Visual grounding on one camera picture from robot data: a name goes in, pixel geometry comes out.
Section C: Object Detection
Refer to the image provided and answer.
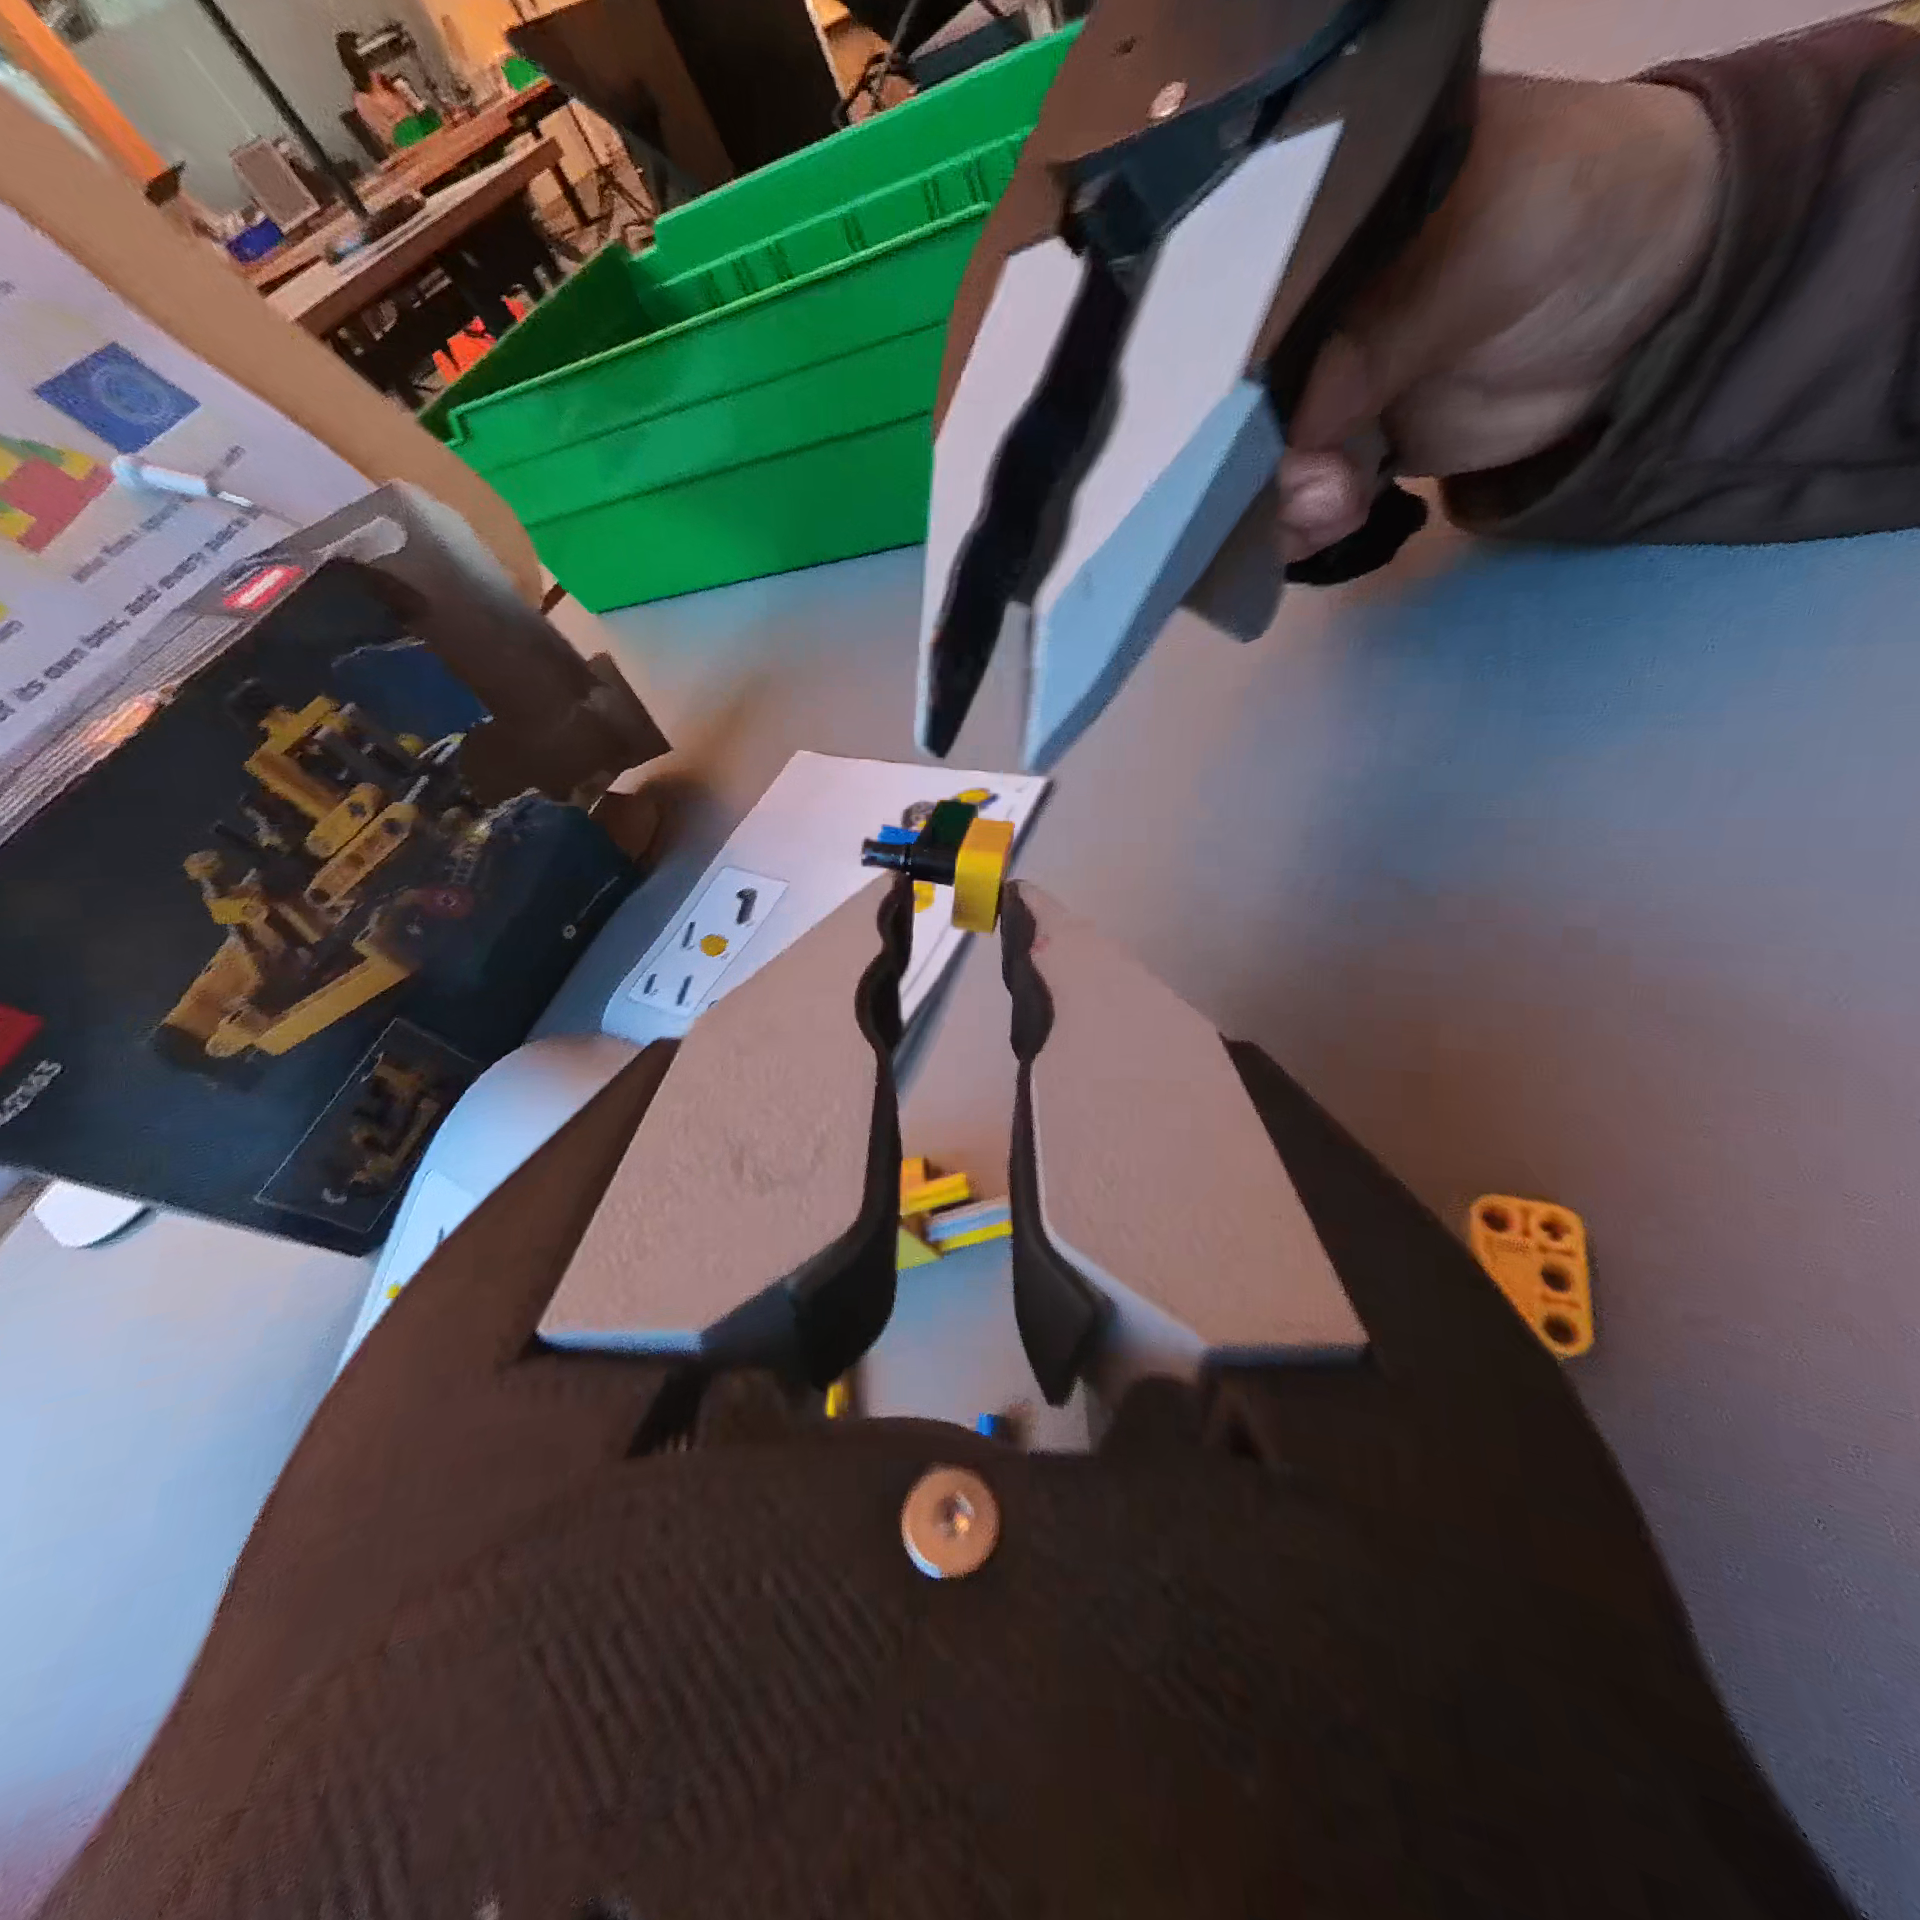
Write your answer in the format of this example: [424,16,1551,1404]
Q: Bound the dark panel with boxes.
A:
[510,0,841,195]

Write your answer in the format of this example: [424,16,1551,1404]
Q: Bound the wooden workbench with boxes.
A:
[238,83,572,369]

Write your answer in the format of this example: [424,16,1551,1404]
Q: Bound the lego instruction booklet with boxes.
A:
[337,751,1051,1367]

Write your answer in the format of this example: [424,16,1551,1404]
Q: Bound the brown cardboard panel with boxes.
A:
[0,83,549,600]

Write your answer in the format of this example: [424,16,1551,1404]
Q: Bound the dark lego set box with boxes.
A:
[0,479,674,1259]

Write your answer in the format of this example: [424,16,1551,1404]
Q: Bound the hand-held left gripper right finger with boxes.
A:
[999,883,1370,1408]

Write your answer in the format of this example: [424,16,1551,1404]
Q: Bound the yellow lego vehicle assembly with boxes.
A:
[894,1151,1016,1271]

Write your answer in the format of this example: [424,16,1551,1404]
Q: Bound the person's right hand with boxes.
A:
[1273,70,1710,560]

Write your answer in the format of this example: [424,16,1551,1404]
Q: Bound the small yellow black lego assembly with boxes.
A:
[861,797,1018,937]

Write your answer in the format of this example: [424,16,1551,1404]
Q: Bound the stacked green plastic bins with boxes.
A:
[422,24,1085,618]

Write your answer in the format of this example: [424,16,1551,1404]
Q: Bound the white pen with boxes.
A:
[112,454,261,514]

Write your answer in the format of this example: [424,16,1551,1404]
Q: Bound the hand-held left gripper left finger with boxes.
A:
[535,875,917,1389]

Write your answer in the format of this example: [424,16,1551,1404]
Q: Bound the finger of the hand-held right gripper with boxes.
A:
[1018,119,1348,777]
[915,244,1129,761]

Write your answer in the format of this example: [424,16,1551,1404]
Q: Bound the person's right forearm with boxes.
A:
[1440,16,1920,546]

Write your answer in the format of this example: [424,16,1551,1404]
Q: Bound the printed paper sheet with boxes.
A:
[0,202,376,756]

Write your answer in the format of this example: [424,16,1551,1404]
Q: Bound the yellow holed lego beam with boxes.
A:
[1465,1192,1595,1362]

